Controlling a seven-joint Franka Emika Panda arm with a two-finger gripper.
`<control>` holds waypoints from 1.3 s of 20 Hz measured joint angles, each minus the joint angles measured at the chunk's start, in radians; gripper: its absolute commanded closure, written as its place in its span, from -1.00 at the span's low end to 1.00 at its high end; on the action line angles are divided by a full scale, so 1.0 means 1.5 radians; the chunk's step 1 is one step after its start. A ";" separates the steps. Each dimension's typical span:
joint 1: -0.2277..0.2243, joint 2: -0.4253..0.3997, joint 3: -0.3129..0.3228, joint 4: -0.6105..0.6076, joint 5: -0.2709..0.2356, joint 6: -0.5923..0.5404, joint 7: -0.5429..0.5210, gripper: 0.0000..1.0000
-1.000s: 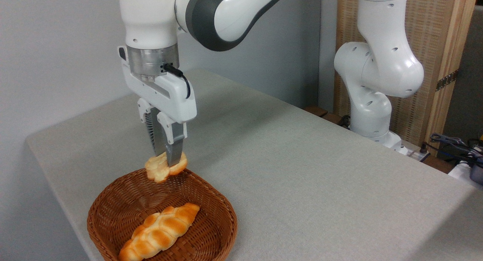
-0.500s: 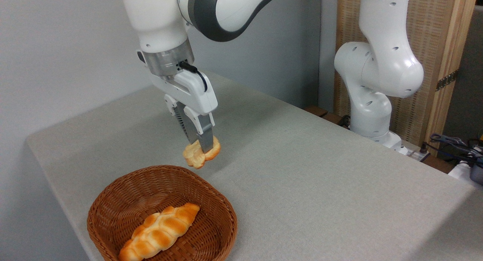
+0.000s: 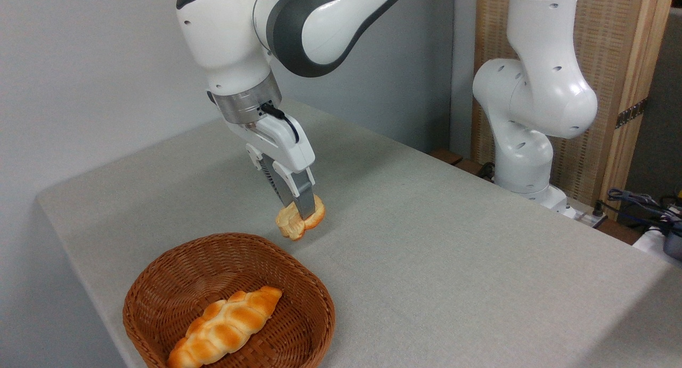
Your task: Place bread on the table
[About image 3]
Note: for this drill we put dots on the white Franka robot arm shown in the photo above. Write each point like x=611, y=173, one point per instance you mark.
x=538, y=96

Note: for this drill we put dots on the braided long bread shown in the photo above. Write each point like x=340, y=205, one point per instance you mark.
x=226, y=328

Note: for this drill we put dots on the grey tablecloth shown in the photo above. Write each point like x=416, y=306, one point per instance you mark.
x=426, y=261

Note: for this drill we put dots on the round sliced bread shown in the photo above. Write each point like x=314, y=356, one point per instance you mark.
x=290, y=224

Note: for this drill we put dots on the brown wicker basket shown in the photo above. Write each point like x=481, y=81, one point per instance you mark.
x=298, y=325

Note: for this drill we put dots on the metal screen hinge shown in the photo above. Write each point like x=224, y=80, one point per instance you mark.
x=631, y=113

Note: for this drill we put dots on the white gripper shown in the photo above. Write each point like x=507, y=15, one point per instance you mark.
x=285, y=144

